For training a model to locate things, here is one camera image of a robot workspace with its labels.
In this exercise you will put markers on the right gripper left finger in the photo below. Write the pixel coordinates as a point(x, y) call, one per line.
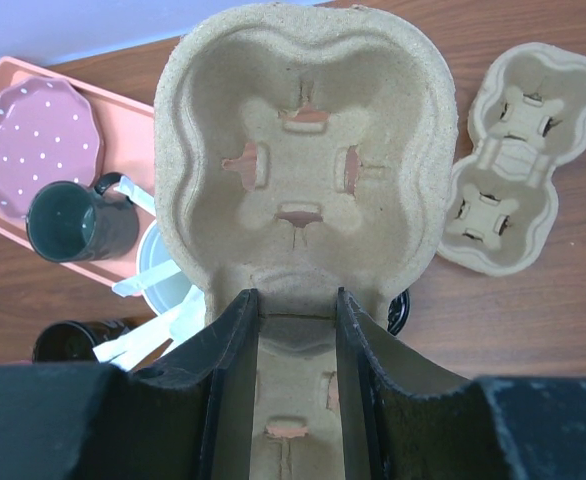
point(189, 415)

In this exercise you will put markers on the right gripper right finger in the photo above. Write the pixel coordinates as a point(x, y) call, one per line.
point(405, 417)

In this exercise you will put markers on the black plastic cup stack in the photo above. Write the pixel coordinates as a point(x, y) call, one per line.
point(72, 341)

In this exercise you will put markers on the brown cardboard cup carrier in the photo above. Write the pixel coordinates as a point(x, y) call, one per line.
point(527, 119)
point(300, 151)

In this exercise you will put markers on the white cylindrical container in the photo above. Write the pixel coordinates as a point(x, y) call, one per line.
point(171, 291)

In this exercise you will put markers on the white wrapped straw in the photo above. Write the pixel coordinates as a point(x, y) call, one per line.
point(136, 284)

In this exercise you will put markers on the dark green mug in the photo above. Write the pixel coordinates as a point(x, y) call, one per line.
point(70, 222)

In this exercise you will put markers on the pink plastic tray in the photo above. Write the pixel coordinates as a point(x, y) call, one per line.
point(128, 132)

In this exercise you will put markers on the pink polka dot plate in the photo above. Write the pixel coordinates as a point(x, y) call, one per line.
point(49, 132)

